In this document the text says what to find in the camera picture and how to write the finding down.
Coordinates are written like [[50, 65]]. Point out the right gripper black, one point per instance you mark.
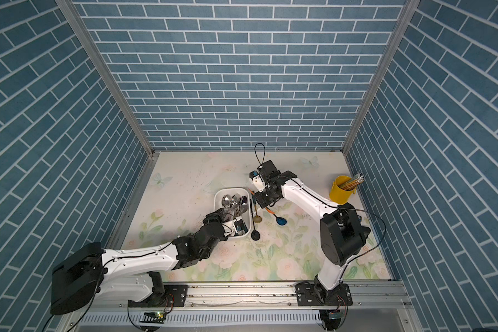
[[262, 203]]

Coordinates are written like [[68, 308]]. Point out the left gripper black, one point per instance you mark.
[[216, 217]]

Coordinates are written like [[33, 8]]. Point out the silver spoon hello kitty handle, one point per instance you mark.
[[243, 206]]

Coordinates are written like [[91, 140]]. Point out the white plastic storage box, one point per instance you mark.
[[226, 214]]

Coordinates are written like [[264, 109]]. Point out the gold spoon dark green handle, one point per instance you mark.
[[234, 205]]

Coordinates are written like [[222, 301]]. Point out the silver spoon green marbled handle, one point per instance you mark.
[[226, 201]]

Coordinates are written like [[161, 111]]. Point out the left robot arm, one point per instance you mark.
[[77, 279]]

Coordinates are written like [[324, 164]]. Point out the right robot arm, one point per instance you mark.
[[341, 234]]

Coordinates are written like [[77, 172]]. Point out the black spoon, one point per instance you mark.
[[255, 235]]

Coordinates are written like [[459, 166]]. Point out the floral table mat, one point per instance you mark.
[[180, 192]]

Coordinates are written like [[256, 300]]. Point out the yellow cup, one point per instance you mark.
[[339, 195]]

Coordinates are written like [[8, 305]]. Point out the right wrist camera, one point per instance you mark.
[[264, 175]]

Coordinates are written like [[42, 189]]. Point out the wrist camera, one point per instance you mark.
[[264, 175], [240, 227]]

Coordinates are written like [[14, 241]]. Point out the blue green handled spoon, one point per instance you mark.
[[280, 220]]

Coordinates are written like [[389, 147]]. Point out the aluminium front rail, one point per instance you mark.
[[252, 295]]

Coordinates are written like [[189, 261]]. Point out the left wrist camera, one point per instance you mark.
[[240, 227]]

